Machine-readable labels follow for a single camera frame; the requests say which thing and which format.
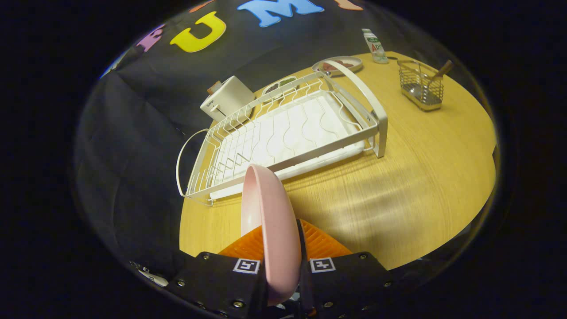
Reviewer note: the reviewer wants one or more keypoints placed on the white toaster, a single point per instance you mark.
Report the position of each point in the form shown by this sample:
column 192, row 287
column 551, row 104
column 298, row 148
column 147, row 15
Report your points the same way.
column 228, row 99

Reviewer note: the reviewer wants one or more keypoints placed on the pink plate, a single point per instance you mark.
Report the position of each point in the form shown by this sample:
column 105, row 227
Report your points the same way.
column 279, row 239

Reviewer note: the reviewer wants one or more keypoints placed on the grey plate with meat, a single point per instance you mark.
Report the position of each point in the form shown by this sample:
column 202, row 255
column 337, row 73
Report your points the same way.
column 356, row 64

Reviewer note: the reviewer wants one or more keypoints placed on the toast bread slice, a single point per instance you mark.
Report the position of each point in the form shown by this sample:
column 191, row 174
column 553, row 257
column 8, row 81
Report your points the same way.
column 214, row 87

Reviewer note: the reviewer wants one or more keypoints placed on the white drink bottle green label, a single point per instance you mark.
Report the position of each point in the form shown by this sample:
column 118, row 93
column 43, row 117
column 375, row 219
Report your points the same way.
column 376, row 46

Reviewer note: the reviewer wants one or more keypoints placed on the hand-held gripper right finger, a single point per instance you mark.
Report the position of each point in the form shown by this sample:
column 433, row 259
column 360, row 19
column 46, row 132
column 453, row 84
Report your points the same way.
column 345, row 283

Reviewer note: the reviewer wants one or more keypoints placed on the white divided condiment dish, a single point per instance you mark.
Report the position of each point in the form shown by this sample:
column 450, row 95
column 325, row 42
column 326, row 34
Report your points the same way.
column 271, row 87

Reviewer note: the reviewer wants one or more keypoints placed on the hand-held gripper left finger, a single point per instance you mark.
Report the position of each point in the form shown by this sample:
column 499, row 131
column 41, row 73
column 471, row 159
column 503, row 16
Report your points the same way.
column 217, row 283

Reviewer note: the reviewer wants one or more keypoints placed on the wooden spoon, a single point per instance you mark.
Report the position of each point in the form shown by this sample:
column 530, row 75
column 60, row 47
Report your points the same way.
column 443, row 70

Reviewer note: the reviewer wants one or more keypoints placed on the red meat piece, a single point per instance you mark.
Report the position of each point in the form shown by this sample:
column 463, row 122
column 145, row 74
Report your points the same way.
column 346, row 64
column 330, row 66

